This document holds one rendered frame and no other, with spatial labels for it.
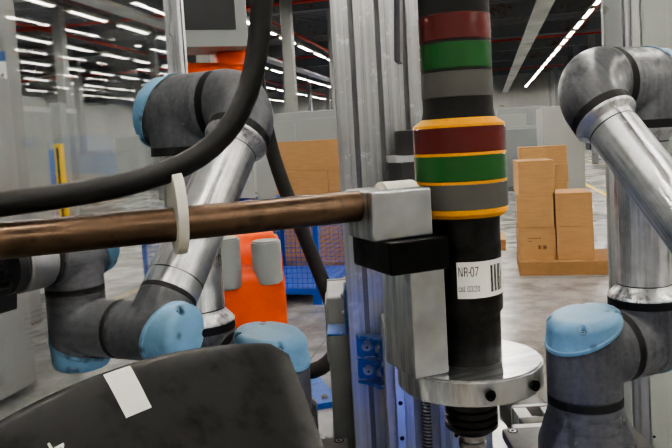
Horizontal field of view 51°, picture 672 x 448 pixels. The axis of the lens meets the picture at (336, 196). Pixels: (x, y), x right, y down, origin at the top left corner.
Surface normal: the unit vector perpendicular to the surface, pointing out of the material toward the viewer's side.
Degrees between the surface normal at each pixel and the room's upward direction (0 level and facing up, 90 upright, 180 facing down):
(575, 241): 90
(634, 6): 90
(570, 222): 90
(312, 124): 90
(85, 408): 42
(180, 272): 62
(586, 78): 52
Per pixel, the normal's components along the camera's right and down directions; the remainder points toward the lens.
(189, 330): 0.90, -0.02
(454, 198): -0.31, 0.09
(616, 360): 0.44, 0.04
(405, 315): -0.92, 0.08
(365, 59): 0.00, 0.07
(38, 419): 0.32, -0.69
